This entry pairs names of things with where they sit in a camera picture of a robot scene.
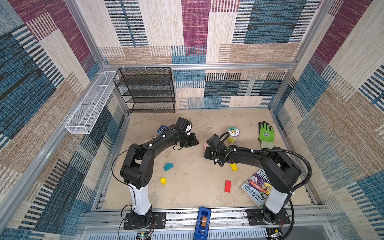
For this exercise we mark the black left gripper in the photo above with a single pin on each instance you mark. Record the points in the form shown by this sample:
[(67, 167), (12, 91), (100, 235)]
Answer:
[(192, 142)]

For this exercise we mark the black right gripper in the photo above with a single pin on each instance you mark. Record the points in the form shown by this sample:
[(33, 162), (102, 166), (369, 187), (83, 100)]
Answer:
[(206, 155)]

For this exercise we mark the yellow rectangular wood block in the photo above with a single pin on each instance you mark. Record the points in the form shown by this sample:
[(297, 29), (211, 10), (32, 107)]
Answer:
[(234, 167)]

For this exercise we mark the red wood block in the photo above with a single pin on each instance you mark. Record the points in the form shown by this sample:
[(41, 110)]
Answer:
[(228, 186)]

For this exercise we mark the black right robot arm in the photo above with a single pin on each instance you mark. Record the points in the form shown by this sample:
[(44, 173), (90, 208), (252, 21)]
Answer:
[(282, 172)]

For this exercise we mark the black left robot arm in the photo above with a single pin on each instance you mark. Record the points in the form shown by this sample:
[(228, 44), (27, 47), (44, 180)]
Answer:
[(138, 165)]

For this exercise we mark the teal wood block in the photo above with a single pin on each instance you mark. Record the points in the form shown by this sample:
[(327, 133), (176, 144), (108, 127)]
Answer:
[(168, 166)]

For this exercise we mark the sunflower seed can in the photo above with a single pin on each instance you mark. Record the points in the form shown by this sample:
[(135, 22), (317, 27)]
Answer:
[(233, 135)]

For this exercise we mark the blue treehouse paperback book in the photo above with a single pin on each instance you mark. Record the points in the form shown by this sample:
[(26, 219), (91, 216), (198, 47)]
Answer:
[(161, 130)]

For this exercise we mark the yellow wood cylinder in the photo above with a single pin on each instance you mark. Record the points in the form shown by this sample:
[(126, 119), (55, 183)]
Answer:
[(163, 180)]

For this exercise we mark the green black work glove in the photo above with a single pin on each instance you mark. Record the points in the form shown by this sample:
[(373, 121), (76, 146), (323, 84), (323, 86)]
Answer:
[(266, 135)]

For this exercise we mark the black wire mesh shelf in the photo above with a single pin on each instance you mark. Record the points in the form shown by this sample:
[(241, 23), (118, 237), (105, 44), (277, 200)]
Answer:
[(147, 90)]

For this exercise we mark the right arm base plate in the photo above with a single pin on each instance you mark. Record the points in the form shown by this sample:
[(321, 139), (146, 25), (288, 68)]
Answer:
[(259, 217)]

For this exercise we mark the blue tool on rail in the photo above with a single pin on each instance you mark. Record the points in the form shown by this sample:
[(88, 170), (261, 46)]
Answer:
[(202, 225)]

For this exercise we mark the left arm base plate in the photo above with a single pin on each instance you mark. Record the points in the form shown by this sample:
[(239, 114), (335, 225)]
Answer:
[(156, 220)]

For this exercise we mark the white wire mesh basket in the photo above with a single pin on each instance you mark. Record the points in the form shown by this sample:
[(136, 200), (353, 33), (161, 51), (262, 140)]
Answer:
[(87, 113)]

